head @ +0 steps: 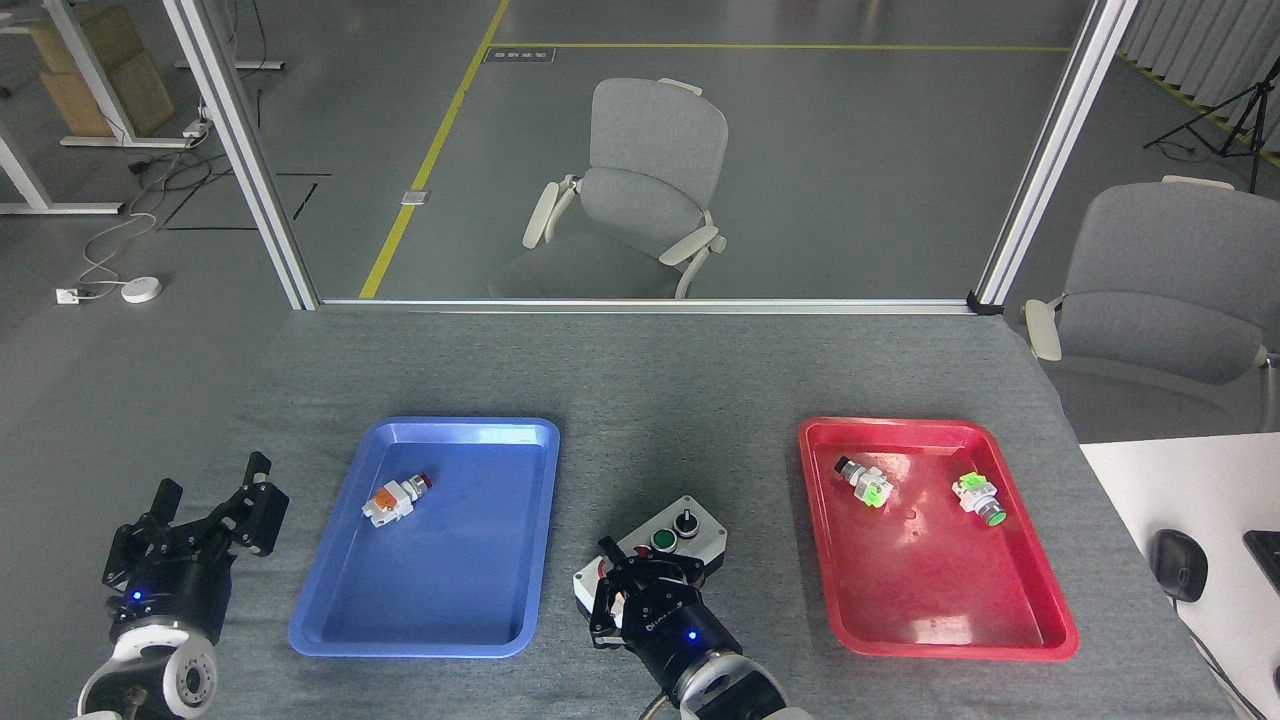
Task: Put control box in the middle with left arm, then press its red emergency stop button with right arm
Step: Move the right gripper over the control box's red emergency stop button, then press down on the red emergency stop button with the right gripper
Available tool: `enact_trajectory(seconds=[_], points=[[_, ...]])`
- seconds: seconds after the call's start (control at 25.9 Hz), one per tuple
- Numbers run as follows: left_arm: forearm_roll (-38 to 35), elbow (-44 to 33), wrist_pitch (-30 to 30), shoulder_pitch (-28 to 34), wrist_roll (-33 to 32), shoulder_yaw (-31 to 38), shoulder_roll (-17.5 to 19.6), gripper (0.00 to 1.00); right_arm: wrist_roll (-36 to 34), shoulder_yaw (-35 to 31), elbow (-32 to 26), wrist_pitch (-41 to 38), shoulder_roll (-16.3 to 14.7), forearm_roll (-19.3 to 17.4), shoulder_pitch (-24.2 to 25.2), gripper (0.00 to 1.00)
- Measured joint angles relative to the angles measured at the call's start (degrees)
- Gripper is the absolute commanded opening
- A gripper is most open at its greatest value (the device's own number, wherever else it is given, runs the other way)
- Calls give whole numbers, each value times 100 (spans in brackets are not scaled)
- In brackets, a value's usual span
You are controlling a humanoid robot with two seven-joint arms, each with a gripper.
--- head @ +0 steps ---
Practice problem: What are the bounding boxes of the red plastic tray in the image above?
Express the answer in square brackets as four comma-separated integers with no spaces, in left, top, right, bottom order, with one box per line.
[797,416,1080,660]

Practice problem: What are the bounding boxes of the white ribbed partition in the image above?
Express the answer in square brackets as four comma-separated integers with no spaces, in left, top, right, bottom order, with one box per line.
[1112,0,1280,166]

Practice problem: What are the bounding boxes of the black tripod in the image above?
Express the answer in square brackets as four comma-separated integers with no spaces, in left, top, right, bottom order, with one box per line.
[1143,55,1280,195]

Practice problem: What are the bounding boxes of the green push button green block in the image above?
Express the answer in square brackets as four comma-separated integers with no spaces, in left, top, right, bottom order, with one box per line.
[951,471,1009,527]

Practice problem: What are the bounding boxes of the silver aluminium crossbar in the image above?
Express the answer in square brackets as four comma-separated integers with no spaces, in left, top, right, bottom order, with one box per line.
[315,297,981,317]

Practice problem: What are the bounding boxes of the white desk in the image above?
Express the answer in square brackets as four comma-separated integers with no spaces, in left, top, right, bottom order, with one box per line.
[1078,431,1280,720]

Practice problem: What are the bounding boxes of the blue plastic tray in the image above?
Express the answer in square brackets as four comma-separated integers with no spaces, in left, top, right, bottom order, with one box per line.
[287,416,561,660]

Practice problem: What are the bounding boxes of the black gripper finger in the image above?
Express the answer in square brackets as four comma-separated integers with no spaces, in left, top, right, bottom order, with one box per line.
[588,572,646,653]
[597,536,713,601]
[102,478,185,591]
[195,452,291,559]

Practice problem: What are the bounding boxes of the red push button orange block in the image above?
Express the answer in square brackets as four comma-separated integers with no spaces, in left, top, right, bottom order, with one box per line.
[361,473,434,530]

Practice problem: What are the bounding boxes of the white desk frame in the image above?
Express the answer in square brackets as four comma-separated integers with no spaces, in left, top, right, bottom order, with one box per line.
[0,0,211,216]

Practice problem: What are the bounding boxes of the brown cardboard box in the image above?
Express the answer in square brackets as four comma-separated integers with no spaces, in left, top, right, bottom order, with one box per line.
[28,5,176,139]

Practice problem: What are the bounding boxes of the black desk cable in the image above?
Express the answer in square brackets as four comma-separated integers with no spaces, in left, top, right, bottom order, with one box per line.
[1168,598,1251,720]

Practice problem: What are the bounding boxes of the black floor cable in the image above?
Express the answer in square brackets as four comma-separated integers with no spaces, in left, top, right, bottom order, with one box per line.
[127,150,216,216]

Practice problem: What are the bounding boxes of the grey office chair white armrests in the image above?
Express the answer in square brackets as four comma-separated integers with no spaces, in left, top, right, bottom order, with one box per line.
[488,78,730,300]
[1021,176,1280,445]

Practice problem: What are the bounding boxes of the silver aluminium post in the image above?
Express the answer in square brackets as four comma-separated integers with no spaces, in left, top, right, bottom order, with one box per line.
[973,0,1139,311]
[163,0,322,311]

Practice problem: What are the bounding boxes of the black computer mouse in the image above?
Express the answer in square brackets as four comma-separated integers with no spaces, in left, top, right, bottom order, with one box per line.
[1150,528,1210,604]

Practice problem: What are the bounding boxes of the white floor cable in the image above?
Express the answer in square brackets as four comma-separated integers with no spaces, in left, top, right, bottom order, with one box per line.
[76,122,206,297]

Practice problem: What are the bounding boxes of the grey control box with buttons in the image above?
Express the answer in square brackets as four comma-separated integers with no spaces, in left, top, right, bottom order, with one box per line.
[572,494,729,627]

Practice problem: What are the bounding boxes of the black knob switch green block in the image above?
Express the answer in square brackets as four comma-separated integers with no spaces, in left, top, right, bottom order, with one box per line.
[833,455,894,510]

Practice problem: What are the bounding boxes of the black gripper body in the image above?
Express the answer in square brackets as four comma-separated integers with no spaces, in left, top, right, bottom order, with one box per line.
[106,530,239,646]
[620,584,749,701]

